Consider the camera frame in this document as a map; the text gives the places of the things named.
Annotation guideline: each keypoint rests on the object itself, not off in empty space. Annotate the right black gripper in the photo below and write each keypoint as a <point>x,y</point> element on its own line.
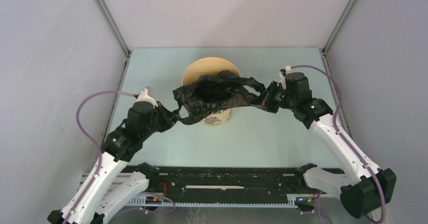
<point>264,101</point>

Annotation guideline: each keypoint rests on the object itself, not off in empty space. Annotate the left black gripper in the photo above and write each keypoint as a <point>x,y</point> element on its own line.
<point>170,118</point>

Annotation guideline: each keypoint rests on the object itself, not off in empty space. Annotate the black trash bag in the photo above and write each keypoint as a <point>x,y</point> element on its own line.
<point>212,93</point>

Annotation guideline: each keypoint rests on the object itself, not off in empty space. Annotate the yellow capybara trash bin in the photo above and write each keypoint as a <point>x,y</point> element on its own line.
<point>210,66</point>

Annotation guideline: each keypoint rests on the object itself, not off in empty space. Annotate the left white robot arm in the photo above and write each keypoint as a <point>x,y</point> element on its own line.
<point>93,203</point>

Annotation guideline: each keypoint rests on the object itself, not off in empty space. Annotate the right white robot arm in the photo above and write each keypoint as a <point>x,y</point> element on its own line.
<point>363,186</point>

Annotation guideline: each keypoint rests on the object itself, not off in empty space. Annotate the small electronics board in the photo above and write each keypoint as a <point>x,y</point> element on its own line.
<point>153,200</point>

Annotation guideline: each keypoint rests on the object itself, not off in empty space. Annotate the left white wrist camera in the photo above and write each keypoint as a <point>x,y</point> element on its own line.
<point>145,96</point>

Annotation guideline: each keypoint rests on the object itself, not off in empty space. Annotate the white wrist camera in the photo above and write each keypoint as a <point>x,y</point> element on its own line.
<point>283,73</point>
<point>145,96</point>

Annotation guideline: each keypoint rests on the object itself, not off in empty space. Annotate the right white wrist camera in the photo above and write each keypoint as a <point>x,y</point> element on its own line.
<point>283,73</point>

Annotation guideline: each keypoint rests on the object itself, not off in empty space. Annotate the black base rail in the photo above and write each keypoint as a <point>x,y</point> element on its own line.
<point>229,185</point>

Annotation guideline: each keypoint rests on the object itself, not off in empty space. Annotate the right aluminium frame post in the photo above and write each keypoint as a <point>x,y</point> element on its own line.
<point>339,25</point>

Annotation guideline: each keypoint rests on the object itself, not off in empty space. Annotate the aluminium frame post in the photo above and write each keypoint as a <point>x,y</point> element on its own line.
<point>113,26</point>
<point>339,25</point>

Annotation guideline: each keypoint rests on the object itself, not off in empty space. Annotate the left aluminium frame post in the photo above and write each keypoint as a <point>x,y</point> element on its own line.
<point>113,26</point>

